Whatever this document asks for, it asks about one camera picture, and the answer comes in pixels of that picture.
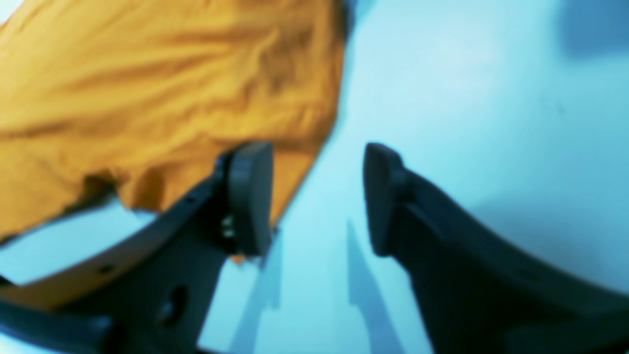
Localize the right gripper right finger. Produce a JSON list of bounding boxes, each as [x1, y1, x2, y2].
[[363, 143, 629, 354]]

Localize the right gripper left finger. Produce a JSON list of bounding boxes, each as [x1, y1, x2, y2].
[[0, 142, 274, 354]]

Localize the orange t-shirt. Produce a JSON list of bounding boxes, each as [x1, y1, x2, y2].
[[0, 0, 346, 240]]

